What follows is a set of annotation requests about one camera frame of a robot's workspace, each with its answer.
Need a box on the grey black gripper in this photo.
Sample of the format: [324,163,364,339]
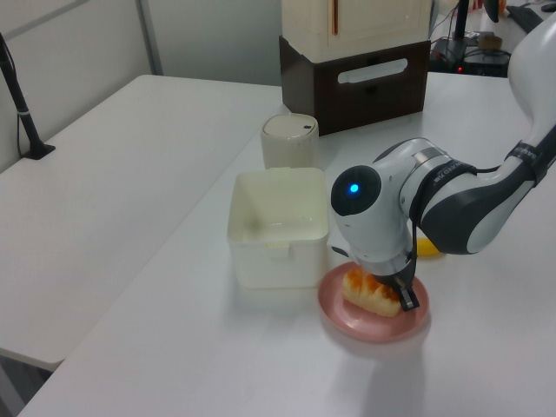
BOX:
[328,236,420,314]

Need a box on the orange glazed bread loaf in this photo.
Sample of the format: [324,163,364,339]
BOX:
[341,268,403,318]

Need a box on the pink round plate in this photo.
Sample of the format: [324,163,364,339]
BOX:
[317,261,431,344]

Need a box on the yellow banana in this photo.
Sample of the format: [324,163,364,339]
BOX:
[414,237,447,260]

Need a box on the cream plastic open container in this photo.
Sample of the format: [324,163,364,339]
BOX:
[226,166,330,290]

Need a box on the small white lidded bin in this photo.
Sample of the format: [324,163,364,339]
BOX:
[260,113,321,171]

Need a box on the dark brown drawer box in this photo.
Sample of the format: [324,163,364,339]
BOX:
[278,34,432,136]

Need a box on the black electronics box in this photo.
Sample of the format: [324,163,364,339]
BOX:
[429,36,512,77]

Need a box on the small brown cardboard box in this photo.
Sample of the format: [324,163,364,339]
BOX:
[476,33,504,50]

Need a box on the cream white cabinet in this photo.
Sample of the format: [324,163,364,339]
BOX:
[281,0,434,62]

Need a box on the black monitor stand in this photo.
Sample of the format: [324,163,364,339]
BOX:
[451,0,474,43]

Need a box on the black keyboard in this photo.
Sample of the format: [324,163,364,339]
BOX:
[506,3,546,34]

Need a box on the white side table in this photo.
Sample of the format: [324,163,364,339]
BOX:
[0,73,283,373]

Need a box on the black pole with clamp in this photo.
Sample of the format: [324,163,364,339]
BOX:
[0,32,56,160]

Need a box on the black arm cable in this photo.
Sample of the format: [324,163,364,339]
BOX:
[407,160,512,279]

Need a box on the white drawer handle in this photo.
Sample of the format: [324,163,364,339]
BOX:
[337,58,410,84]

